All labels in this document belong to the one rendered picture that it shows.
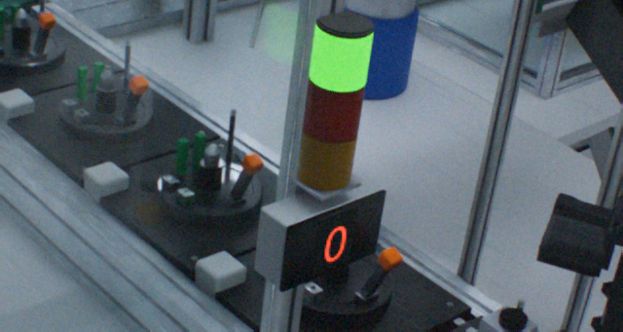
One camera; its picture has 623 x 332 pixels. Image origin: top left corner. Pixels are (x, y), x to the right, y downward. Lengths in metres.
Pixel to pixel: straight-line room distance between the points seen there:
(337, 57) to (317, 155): 0.10
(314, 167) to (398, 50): 1.06
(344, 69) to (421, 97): 1.17
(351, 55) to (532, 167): 1.04
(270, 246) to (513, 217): 0.84
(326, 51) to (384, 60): 1.10
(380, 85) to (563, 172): 0.36
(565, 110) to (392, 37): 0.37
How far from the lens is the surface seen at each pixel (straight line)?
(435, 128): 2.11
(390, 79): 2.16
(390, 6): 2.11
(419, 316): 1.46
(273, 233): 1.11
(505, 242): 1.84
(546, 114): 2.24
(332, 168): 1.09
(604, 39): 1.41
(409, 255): 1.59
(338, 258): 1.16
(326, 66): 1.05
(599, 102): 2.34
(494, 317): 1.29
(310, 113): 1.08
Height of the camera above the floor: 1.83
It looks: 30 degrees down
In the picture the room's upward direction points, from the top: 8 degrees clockwise
